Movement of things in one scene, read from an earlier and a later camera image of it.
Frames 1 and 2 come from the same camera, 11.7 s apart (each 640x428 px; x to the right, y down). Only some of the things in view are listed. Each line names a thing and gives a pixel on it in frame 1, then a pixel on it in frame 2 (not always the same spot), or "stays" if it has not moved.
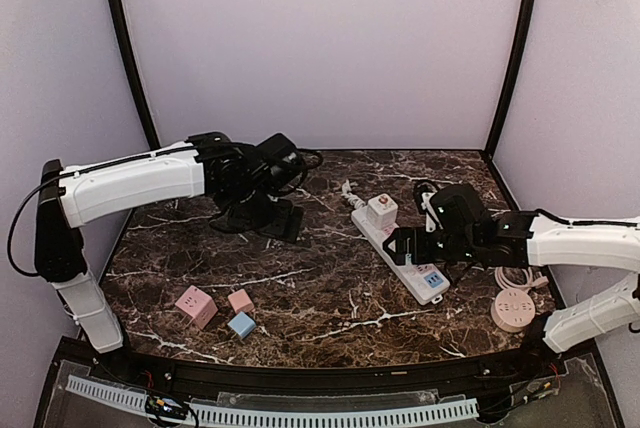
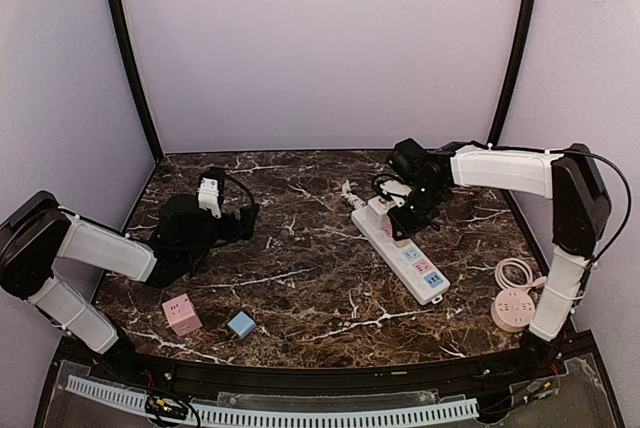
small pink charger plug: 240,301 to 386,228
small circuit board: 166,407 stays
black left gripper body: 270,215 to 238,225
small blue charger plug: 242,324 stays
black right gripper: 417,246 to 413,211
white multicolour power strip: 425,282 stays
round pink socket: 512,310 stays
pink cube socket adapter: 197,305 to 181,315
